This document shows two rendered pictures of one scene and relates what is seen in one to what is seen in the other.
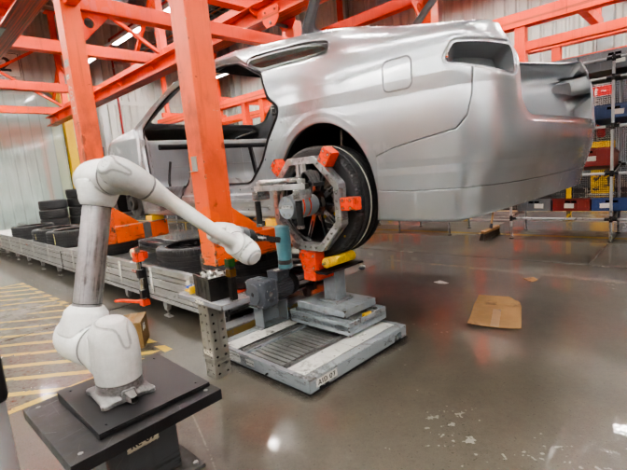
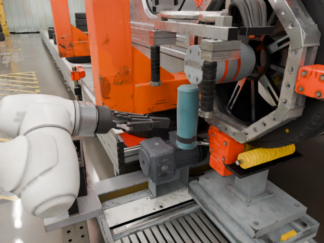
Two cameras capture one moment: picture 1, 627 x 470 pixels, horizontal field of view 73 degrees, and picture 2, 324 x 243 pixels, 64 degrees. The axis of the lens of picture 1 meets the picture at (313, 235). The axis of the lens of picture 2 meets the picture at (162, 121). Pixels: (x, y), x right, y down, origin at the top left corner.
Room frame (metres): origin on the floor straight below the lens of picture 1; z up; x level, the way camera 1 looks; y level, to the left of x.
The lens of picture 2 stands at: (1.52, -0.04, 1.02)
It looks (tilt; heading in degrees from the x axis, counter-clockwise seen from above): 24 degrees down; 19
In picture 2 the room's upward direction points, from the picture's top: straight up
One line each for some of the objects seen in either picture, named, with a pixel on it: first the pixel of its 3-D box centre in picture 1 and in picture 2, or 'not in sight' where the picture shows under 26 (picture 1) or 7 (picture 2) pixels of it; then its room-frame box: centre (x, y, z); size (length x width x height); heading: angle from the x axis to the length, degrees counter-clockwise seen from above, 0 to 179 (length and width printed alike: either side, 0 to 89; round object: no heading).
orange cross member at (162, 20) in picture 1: (205, 40); not in sight; (4.94, 0.99, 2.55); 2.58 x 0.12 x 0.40; 135
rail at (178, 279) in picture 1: (145, 275); (83, 92); (3.52, 1.46, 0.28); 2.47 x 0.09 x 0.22; 45
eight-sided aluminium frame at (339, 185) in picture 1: (308, 203); (236, 60); (2.47, 0.02, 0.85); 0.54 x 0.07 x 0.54; 45
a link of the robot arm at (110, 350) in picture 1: (113, 347); not in sight; (1.42, 0.73, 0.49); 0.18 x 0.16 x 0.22; 57
